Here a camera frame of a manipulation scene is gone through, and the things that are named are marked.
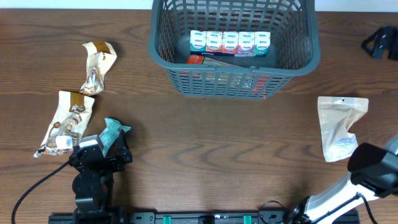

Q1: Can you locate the beige paper pouch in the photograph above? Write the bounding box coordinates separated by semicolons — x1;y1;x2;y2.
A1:
317;96;369;162

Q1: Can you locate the orange spaghetti packet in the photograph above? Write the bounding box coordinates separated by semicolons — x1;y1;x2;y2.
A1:
186;55;269;97

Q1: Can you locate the multicolour tissue pack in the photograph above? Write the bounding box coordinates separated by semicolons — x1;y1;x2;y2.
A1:
190;30;271;57

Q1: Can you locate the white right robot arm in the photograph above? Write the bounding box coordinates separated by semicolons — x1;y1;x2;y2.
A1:
285;136;397;223

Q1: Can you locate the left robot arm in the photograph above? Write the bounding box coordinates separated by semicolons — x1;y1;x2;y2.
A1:
69;130;132;224

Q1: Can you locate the teal snack packet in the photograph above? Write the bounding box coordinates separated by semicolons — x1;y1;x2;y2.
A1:
99;118;131;157

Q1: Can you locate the beige brown snack bag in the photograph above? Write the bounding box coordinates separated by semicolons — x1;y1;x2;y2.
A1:
34;91;95;158

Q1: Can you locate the grey plastic basket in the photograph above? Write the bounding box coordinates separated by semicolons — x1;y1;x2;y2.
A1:
149;0;320;99

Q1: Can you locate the crumpled beige snack bag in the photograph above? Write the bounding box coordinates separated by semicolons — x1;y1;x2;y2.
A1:
80;40;117;96

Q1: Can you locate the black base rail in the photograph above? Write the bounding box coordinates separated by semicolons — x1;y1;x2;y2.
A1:
48;210;360;224

